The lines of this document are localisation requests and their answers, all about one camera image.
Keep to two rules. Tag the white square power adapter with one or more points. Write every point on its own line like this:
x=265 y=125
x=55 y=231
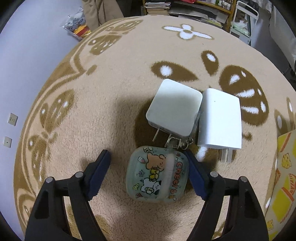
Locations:
x=175 y=108

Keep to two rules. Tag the stack of books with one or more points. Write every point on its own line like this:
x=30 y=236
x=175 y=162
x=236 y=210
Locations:
x=157 y=7

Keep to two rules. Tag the wall outlet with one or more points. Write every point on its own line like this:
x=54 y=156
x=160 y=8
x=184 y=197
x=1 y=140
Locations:
x=7 y=142
x=12 y=119

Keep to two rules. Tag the wall outlet upper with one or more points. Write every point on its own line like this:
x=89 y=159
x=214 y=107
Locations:
x=12 y=119

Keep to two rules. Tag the beige hanging coat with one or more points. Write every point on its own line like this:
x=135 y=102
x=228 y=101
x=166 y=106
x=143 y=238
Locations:
x=98 y=12

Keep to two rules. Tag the clear cartoon earbuds case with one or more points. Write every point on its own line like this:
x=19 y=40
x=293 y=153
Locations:
x=157 y=174

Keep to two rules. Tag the wooden bookshelf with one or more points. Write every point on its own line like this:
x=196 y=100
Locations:
x=216 y=13

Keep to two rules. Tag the beige patterned rug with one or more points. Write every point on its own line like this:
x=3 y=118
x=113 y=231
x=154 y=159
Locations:
x=98 y=96

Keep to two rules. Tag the wall outlet lower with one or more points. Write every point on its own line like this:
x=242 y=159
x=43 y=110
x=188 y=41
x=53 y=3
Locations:
x=7 y=142

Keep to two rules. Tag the cardboard box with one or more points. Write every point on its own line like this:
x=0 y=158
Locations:
x=282 y=202

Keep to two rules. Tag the bag of snacks on floor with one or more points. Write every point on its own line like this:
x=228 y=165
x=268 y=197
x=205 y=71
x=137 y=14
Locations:
x=75 y=25

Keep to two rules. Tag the white rolling cart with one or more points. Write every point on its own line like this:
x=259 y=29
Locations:
x=245 y=18

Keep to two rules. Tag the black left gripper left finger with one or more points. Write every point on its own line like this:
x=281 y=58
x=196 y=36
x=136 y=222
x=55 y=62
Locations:
x=62 y=211

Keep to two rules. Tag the white tall power adapter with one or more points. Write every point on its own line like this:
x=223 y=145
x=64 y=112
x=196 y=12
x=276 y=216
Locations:
x=220 y=123

